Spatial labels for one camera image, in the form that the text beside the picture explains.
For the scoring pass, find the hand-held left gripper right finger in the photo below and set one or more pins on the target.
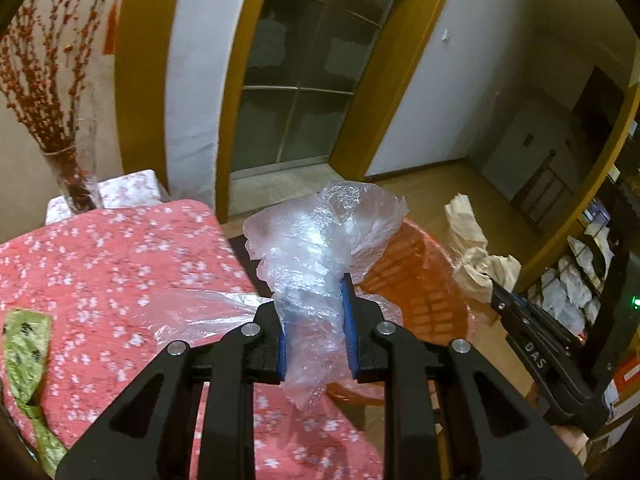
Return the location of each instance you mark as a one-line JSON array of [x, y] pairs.
[[348, 330]]

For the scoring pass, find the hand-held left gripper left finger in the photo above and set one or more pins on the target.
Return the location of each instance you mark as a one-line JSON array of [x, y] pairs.
[[281, 355]]

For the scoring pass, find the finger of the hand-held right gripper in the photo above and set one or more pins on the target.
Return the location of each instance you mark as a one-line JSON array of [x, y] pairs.
[[522, 306], [515, 324]]

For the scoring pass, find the brown paper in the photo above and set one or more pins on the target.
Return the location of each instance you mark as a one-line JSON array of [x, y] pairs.
[[475, 270]]

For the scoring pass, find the crinkled clear plastic bag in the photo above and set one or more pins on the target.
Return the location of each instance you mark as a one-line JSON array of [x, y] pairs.
[[310, 260]]

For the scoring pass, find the orange woven plastic basket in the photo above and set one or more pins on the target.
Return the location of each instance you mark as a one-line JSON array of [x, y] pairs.
[[430, 280]]

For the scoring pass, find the person's right hand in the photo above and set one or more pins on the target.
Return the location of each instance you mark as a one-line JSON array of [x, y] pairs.
[[570, 440]]

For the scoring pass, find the cluttered storage shelf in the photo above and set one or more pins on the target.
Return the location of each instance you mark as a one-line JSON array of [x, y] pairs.
[[575, 280]]

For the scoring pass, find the wooden chair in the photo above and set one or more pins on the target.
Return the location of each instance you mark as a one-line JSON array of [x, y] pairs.
[[545, 185]]

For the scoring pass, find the white cabinet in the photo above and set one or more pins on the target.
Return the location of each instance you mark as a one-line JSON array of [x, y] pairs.
[[525, 140]]

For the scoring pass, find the pink floral tablecloth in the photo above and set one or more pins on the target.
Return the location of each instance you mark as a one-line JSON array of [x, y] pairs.
[[100, 260]]

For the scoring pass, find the white floral box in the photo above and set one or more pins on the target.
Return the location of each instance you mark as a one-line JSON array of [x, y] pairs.
[[130, 187], [59, 210]]

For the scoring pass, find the glass sliding door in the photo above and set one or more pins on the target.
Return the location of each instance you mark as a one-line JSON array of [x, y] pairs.
[[300, 85]]

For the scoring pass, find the green patterned cloth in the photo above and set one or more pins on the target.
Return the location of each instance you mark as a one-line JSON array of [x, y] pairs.
[[25, 355]]

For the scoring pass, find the clear glass vase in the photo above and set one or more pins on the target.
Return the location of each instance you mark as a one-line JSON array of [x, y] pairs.
[[75, 180]]

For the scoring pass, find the red berry branches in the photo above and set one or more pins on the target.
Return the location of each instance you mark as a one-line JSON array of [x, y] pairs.
[[30, 85]]

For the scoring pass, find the red tassel ornament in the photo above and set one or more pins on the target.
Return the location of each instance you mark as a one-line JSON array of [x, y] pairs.
[[110, 25]]

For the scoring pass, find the curved yellow wooden frame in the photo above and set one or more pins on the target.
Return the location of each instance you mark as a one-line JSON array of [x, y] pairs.
[[600, 175]]

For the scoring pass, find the yellow wooden door frame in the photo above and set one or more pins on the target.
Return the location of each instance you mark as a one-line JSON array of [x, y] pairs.
[[380, 85]]

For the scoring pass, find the yellow wooden archway frame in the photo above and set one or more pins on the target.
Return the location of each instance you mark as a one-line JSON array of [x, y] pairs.
[[125, 85]]

